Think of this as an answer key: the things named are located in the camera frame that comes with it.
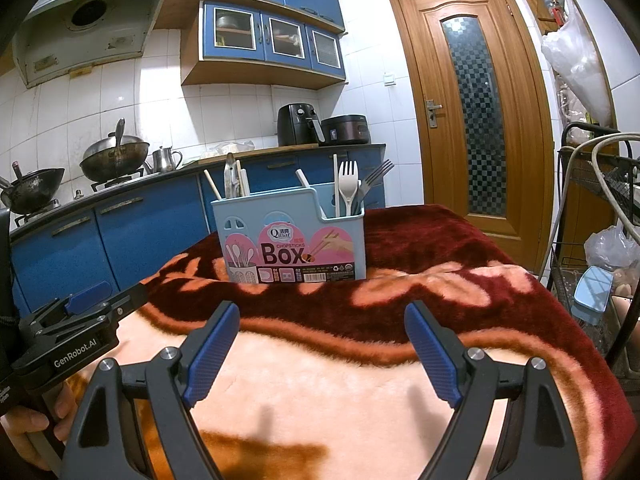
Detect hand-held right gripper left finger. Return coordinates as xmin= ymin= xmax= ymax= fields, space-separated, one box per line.
xmin=62 ymin=301 xmax=241 ymax=480

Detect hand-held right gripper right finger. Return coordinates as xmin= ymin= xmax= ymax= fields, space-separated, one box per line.
xmin=404 ymin=301 xmax=583 ymax=480

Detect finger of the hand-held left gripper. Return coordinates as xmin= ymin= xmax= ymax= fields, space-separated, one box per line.
xmin=64 ymin=281 xmax=115 ymax=313
xmin=106 ymin=283 xmax=150 ymax=319

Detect light blue utensil box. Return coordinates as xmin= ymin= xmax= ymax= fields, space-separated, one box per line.
xmin=210 ymin=182 xmax=369 ymax=285

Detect metal spoon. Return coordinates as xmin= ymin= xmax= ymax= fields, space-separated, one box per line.
xmin=224 ymin=152 xmax=240 ymax=200

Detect person's left hand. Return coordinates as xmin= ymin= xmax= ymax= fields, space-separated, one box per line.
xmin=0 ymin=380 xmax=77 ymax=471

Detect blue lower cabinets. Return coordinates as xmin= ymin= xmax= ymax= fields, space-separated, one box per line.
xmin=10 ymin=144 xmax=387 ymax=317

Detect red floral blanket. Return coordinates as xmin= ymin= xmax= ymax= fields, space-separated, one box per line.
xmin=65 ymin=204 xmax=628 ymax=480

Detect gas stove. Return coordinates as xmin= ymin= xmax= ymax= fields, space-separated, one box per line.
xmin=10 ymin=170 xmax=147 ymax=227

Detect dark wok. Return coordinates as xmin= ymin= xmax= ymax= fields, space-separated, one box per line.
xmin=0 ymin=161 xmax=66 ymax=215

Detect metal wok with lid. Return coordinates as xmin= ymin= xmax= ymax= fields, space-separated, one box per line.
xmin=80 ymin=118 xmax=151 ymax=184

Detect metal kettle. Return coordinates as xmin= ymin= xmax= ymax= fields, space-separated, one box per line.
xmin=151 ymin=146 xmax=184 ymax=174

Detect blue framed mirror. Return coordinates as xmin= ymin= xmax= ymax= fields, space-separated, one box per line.
xmin=573 ymin=265 xmax=614 ymax=325

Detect wooden door with glass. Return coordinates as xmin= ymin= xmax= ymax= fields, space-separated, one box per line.
xmin=389 ymin=0 xmax=556 ymax=274

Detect metal fork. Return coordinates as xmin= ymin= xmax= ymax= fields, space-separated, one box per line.
xmin=361 ymin=159 xmax=396 ymax=196

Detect black metal rack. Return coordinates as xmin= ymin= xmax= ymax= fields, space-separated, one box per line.
xmin=546 ymin=122 xmax=640 ymax=377

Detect crumpled plastic bag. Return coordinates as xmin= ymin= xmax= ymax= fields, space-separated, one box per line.
xmin=584 ymin=224 xmax=640 ymax=272

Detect black air fryer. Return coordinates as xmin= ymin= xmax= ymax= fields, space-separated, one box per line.
xmin=277 ymin=103 xmax=326 ymax=147

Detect dark rice cooker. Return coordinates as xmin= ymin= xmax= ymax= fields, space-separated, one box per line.
xmin=320 ymin=114 xmax=372 ymax=146

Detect grey range hood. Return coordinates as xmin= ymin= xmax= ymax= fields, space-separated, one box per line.
xmin=11 ymin=0 xmax=171 ymax=88

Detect hanging clear plastic bags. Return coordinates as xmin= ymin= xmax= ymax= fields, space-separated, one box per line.
xmin=541 ymin=7 xmax=617 ymax=129

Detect white hose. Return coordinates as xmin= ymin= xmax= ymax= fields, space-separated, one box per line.
xmin=589 ymin=132 xmax=640 ymax=243

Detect glass door wall cabinet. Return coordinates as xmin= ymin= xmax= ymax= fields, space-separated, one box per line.
xmin=180 ymin=0 xmax=349 ymax=92

